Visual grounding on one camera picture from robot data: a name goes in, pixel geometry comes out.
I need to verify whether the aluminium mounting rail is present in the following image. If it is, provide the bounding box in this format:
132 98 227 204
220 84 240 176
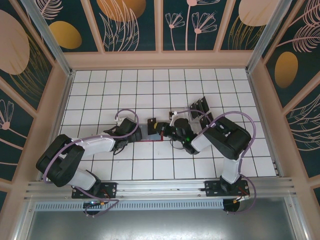
23 176 298 201

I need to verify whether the aluminium table side rail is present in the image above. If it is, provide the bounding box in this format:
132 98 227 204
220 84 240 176
246 69 285 177
38 69 77 181

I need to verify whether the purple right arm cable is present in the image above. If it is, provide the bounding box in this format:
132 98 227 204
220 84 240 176
173 109 258 216

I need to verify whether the tray of black blocks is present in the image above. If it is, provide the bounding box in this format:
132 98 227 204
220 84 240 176
186 97 218 132

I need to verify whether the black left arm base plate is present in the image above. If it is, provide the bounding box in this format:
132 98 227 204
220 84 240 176
71 181 118 200

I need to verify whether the grey metal panel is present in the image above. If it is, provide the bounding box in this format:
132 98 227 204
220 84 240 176
14 197 308 240

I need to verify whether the aluminium frame post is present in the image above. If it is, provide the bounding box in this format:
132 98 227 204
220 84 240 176
21 0 76 77
244 0 292 73

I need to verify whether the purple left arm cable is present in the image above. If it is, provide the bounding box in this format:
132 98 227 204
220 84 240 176
42 108 140 218

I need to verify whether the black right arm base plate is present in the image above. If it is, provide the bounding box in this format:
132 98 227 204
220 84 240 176
204 180 251 198

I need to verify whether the thin black right gripper cable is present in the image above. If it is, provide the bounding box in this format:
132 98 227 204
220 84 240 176
169 138 186 150

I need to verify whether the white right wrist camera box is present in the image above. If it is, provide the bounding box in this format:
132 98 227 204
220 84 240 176
168 110 180 127

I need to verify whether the red leather card holder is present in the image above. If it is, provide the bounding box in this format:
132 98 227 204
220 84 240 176
136 123 165 143

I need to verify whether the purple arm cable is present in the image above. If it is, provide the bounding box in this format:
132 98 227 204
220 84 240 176
173 109 258 216
42 108 140 218

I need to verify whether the grey slotted cable duct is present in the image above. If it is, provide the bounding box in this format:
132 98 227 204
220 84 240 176
33 199 225 211

